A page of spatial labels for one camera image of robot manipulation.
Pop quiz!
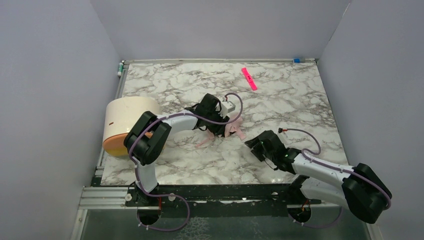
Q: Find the pink folding umbrella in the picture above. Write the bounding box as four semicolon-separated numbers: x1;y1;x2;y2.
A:
195;116;246;148

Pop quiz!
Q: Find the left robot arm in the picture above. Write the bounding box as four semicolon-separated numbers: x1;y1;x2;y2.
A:
123;93;236;195

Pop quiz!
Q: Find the cream cylindrical umbrella bin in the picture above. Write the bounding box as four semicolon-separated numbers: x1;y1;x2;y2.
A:
102;96;162;157

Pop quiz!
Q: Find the pink highlighter marker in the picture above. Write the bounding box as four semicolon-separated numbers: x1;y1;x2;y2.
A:
241;67;258;91

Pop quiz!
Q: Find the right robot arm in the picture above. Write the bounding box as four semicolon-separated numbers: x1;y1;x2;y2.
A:
245;130;393;224

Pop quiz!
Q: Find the green white marker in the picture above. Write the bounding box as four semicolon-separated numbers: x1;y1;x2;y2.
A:
117;61;124;77

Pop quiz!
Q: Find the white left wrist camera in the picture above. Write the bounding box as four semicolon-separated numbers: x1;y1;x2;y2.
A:
216;101;236;118

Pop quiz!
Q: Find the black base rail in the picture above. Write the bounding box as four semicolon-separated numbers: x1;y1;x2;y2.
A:
124;183;321;218

